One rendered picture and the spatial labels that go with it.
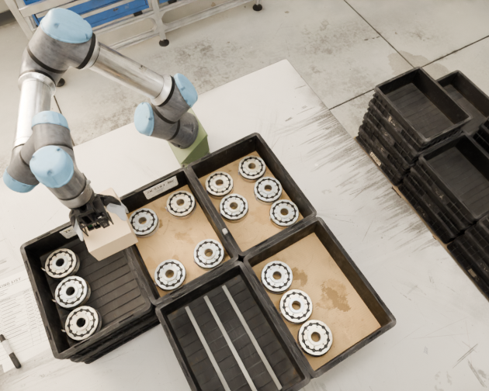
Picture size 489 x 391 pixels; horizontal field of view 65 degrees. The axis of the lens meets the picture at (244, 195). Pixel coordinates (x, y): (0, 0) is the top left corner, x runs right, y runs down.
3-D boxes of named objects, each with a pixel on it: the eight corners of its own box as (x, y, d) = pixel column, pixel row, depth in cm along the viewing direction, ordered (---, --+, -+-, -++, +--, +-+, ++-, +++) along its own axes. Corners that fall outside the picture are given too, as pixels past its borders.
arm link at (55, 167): (63, 136, 80) (69, 169, 76) (83, 164, 89) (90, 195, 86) (23, 147, 78) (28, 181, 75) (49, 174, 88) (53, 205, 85)
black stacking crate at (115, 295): (36, 257, 135) (19, 246, 125) (116, 218, 142) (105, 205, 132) (73, 364, 119) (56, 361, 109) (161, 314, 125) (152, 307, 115)
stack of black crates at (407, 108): (353, 138, 237) (373, 86, 197) (392, 119, 243) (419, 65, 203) (394, 188, 220) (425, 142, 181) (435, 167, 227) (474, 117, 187)
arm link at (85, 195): (48, 180, 88) (83, 165, 89) (57, 189, 92) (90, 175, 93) (57, 206, 85) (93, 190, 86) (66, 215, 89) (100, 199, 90)
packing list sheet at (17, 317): (-22, 288, 142) (-23, 288, 141) (40, 260, 146) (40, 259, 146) (-2, 375, 128) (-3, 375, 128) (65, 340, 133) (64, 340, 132)
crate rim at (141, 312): (22, 247, 127) (18, 245, 125) (108, 206, 133) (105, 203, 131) (58, 362, 110) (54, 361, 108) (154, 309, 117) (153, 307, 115)
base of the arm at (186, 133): (167, 132, 166) (148, 126, 158) (187, 105, 160) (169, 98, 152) (182, 156, 159) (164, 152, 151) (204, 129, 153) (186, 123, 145)
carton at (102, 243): (81, 216, 116) (71, 205, 110) (119, 198, 119) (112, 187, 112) (98, 261, 110) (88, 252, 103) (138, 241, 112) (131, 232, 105)
